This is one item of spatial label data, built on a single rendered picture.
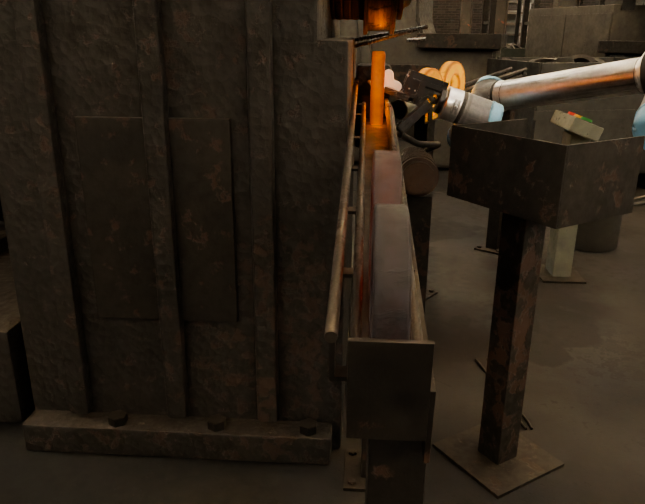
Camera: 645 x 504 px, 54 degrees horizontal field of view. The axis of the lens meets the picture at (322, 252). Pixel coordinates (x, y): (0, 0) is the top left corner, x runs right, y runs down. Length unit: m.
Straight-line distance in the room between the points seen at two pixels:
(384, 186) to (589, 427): 1.09
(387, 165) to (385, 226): 0.18
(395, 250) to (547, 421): 1.16
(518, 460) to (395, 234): 1.00
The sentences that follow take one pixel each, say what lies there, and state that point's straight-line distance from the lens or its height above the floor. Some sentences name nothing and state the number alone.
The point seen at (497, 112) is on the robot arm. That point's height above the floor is 0.68.
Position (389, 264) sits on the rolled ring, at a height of 0.69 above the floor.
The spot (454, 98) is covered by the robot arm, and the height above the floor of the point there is 0.72.
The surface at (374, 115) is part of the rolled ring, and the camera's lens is 1.62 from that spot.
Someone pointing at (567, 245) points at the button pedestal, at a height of 0.14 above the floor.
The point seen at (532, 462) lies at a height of 0.01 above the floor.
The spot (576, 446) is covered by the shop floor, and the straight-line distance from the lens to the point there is 1.61.
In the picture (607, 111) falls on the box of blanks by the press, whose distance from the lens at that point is 3.97.
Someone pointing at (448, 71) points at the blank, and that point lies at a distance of 2.20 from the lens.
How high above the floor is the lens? 0.88
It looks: 19 degrees down
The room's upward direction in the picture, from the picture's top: straight up
